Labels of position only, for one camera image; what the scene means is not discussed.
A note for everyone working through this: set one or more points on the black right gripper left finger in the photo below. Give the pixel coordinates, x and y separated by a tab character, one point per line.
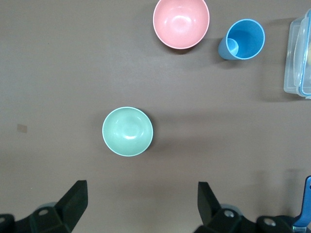
70	201

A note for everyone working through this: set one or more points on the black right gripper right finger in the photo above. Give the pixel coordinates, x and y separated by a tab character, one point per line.
209	206

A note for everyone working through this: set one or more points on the green plastic bowl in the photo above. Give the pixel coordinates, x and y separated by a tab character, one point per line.
127	131

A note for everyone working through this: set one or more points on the pink plastic bowl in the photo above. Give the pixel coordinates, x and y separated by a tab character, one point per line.
181	24

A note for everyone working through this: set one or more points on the clear plastic food container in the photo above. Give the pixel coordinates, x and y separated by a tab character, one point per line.
292	60

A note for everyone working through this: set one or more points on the blue plastic cup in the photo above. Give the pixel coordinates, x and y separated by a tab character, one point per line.
245	38

